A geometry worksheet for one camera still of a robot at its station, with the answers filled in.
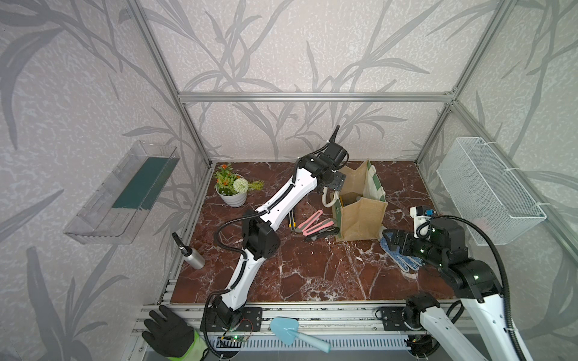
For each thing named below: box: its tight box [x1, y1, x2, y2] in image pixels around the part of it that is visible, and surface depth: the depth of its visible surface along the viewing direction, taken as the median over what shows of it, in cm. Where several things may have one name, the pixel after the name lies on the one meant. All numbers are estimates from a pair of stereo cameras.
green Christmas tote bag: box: [321, 158, 389, 242], surface depth 90 cm
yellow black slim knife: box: [288, 209, 298, 231], surface depth 98 cm
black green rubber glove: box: [141, 304, 210, 361], surface depth 71 cm
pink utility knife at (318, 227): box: [302, 218, 335, 237], surface depth 98 cm
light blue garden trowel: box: [270, 316, 332, 353], surface depth 72 cm
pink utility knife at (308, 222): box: [295, 209, 323, 233], surface depth 99 cm
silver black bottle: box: [171, 232, 206, 270], surface depth 80 cm
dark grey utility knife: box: [305, 226, 340, 241], surface depth 95 cm
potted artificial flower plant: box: [213, 163, 265, 208], surface depth 96 cm
